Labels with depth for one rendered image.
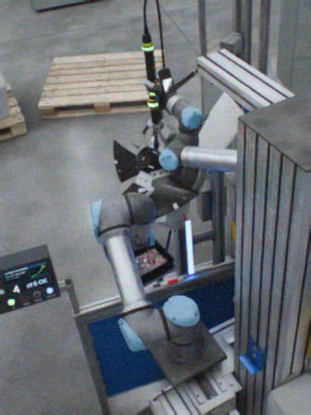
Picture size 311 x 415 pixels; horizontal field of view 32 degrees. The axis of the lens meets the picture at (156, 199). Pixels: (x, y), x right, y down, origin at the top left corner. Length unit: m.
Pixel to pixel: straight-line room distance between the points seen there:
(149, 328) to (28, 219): 2.56
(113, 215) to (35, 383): 1.62
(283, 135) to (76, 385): 2.31
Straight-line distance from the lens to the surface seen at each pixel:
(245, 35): 2.77
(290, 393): 1.72
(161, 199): 2.36
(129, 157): 2.71
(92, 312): 2.41
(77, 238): 3.98
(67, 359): 3.34
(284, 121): 1.27
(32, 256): 2.14
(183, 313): 1.83
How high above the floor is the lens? 2.72
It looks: 41 degrees down
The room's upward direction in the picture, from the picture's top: 6 degrees counter-clockwise
